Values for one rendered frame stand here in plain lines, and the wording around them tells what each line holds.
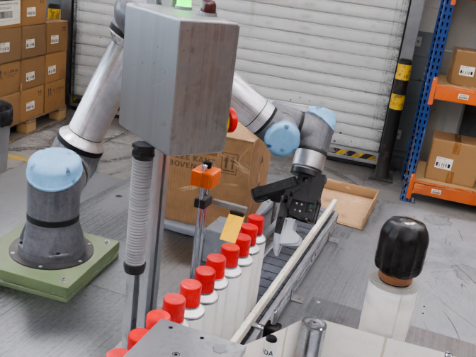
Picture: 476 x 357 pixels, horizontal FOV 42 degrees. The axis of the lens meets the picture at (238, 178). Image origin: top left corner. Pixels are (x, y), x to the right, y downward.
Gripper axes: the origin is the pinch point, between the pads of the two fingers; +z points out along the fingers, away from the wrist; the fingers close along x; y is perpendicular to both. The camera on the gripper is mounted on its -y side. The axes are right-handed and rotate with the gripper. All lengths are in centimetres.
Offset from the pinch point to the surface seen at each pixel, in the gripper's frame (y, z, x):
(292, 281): 5.9, 5.8, 1.3
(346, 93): -59, -171, 362
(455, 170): 42, -118, 332
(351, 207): 7, -25, 64
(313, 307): 13.1, 10.0, -6.5
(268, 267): -1.0, 4.1, 3.7
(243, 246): 1.8, 3.3, -33.6
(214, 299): 2.8, 13.4, -44.9
